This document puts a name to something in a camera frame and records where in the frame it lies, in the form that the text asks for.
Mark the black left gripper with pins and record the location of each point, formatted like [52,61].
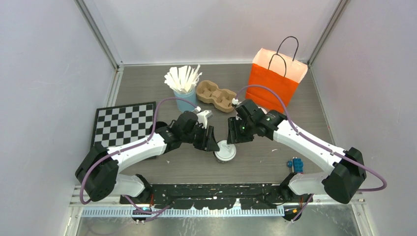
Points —
[211,144]

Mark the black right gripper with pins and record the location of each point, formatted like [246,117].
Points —
[234,136]

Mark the white coffee cup lid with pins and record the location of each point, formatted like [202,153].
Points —
[226,150]

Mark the black paper coffee cup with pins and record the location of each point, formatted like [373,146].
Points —
[223,160]

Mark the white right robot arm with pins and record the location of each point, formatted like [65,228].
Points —
[339,178]

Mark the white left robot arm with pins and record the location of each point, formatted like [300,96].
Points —
[100,171]

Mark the light blue cup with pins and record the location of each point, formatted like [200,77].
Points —
[187,99]

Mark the brown cardboard cup carrier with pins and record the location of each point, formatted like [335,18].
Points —
[221,98]

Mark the blue toy block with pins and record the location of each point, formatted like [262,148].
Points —
[296,165]

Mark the white wooden stir sticks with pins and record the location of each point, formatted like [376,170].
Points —
[183,80]

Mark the orange paper bag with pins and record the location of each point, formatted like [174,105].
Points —
[278,72]

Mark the black white chessboard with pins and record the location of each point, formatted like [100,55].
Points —
[120,125]

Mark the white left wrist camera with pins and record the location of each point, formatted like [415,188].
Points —
[203,117]

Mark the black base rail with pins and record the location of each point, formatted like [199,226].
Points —
[216,196]

